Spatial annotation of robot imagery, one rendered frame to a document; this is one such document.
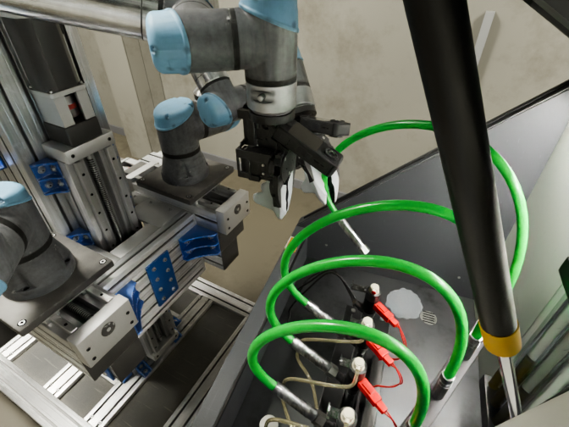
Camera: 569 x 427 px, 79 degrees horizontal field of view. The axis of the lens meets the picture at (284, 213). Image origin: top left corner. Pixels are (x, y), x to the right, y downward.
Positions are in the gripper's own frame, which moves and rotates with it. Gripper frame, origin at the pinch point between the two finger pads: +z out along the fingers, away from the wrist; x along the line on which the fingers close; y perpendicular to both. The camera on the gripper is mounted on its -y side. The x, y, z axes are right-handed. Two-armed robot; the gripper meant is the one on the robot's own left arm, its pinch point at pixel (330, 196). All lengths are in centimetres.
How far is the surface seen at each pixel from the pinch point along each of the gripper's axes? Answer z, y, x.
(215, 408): 33.4, 13.7, 29.7
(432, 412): 36.1, -18.2, 9.2
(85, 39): -222, 271, -12
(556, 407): 17, -46, 33
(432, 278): 15.1, -29.5, 16.0
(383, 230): 10.7, 11.0, -25.9
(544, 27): -59, -5, -156
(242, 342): 25.4, 18.6, 19.2
